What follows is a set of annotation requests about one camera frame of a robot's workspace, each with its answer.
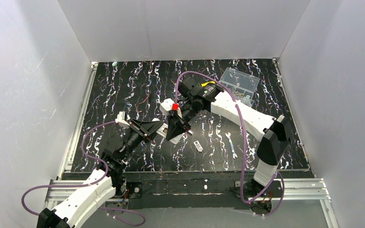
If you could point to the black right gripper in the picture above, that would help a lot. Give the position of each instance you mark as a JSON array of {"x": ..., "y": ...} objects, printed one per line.
[{"x": 181, "y": 117}]

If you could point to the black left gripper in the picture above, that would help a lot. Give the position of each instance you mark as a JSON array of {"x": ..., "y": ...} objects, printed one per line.
[{"x": 141, "y": 129}]

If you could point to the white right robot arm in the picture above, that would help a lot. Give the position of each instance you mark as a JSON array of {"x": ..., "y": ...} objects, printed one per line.
[{"x": 272, "y": 133}]

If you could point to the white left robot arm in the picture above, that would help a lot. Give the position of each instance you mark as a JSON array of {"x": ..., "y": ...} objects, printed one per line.
[{"x": 107, "y": 180}]

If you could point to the silver flat wrench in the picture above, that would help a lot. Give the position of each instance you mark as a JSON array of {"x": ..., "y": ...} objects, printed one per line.
[{"x": 228, "y": 135}]

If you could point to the clear plastic screw box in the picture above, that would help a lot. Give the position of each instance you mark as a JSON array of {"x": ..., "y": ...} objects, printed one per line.
[{"x": 242, "y": 85}]

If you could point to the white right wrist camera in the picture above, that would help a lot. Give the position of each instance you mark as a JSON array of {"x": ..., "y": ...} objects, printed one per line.
[{"x": 169, "y": 107}]

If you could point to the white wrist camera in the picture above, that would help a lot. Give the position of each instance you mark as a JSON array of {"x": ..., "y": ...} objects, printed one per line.
[
  {"x": 169, "y": 107},
  {"x": 122, "y": 119}
]

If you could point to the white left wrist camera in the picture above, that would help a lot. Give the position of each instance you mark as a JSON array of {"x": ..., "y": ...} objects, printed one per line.
[{"x": 122, "y": 119}]

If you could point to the yellow-handled screwdriver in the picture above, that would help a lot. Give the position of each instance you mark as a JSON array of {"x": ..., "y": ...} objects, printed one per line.
[{"x": 207, "y": 83}]

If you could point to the aluminium frame rail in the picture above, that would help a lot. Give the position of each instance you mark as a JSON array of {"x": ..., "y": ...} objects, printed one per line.
[{"x": 68, "y": 88}]

